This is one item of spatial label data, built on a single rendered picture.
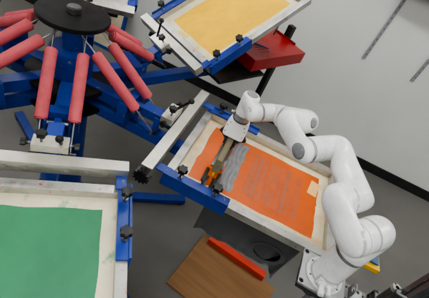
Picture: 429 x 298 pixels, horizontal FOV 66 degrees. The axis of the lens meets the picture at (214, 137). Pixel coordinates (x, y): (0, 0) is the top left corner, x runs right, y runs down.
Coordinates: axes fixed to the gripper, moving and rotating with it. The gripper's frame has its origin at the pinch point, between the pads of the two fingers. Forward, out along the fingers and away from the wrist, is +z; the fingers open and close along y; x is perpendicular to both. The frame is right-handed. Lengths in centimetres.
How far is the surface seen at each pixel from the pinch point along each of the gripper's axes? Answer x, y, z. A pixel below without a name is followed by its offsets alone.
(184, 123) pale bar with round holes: 0.7, -23.3, 2.1
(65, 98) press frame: -19, -73, 4
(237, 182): -9.7, 11.8, 11.0
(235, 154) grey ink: 7.5, 5.1, 10.4
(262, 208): -17.3, 26.4, 11.1
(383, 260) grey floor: 86, 159, 107
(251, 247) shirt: -22, 32, 32
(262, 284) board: 10, 63, 105
